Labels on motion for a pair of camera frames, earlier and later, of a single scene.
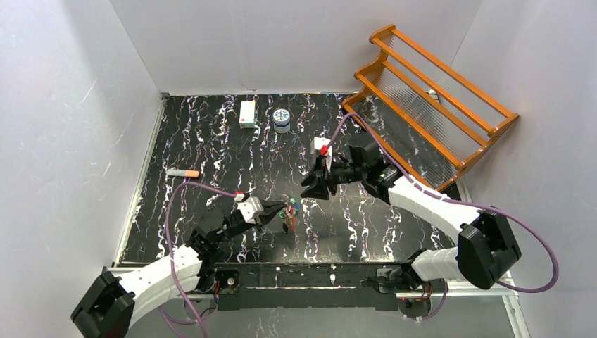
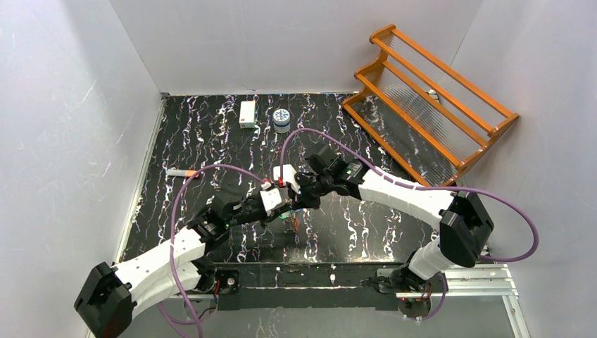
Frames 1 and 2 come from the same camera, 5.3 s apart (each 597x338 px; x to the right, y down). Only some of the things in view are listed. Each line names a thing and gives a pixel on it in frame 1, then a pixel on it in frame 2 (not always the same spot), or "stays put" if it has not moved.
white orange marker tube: [183, 173] stays put
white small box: [247, 112] stays put
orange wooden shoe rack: [432, 124] stays put
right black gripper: [327, 176] -> [305, 192]
